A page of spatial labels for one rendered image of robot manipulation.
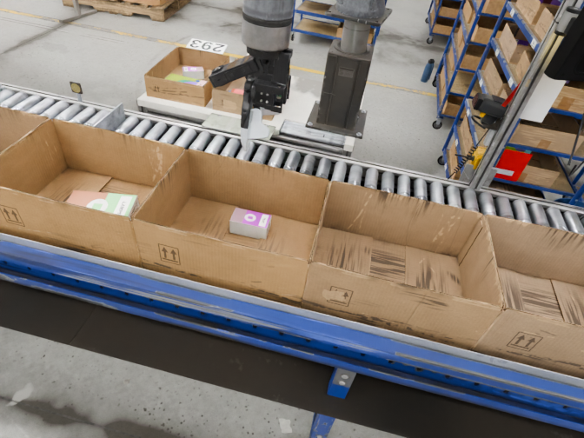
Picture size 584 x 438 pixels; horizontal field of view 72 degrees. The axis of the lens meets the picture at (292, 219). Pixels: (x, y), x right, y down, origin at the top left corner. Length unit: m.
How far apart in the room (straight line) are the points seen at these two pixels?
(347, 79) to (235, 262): 1.09
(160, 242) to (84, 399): 1.08
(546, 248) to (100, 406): 1.62
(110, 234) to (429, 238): 0.80
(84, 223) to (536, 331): 0.98
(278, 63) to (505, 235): 0.71
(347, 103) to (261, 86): 1.02
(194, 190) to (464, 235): 0.75
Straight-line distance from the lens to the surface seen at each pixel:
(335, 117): 1.84
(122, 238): 0.98
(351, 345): 0.91
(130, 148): 1.20
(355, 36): 1.75
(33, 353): 2.07
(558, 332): 0.97
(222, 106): 1.89
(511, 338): 0.98
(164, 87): 1.97
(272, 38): 0.78
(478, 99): 1.61
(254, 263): 0.86
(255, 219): 1.06
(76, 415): 1.88
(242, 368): 1.16
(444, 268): 1.14
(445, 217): 1.10
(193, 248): 0.89
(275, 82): 0.83
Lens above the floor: 1.66
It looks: 43 degrees down
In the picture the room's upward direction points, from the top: 8 degrees clockwise
